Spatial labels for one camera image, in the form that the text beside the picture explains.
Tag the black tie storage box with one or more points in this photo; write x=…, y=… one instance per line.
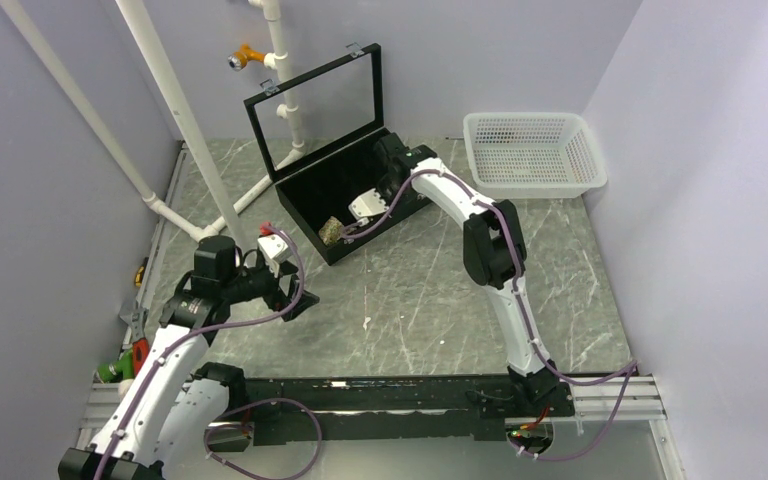
x=341, y=105

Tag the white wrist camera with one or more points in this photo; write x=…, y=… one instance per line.
x=368, y=205
x=274, y=249

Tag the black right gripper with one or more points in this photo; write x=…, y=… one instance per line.
x=381, y=189

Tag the green white pipe fitting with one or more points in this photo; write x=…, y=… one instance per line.
x=120, y=372

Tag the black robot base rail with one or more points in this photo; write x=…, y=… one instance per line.
x=484, y=407

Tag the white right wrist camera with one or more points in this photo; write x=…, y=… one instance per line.
x=368, y=205

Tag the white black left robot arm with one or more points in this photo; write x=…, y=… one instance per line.
x=174, y=394

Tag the aluminium table frame rail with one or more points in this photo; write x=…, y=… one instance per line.
x=625, y=395

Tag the orange webcam on pipe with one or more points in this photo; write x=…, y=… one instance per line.
x=244, y=55

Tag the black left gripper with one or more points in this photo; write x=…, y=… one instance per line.
x=305, y=300

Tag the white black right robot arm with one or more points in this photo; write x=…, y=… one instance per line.
x=493, y=254

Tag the white plastic mesh basket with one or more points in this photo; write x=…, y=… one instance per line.
x=532, y=155

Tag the red handled clamp tool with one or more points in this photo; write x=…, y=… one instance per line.
x=140, y=345

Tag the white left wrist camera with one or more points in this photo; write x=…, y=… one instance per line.
x=274, y=249

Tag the rolled gold tie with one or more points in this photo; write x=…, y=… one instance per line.
x=331, y=232

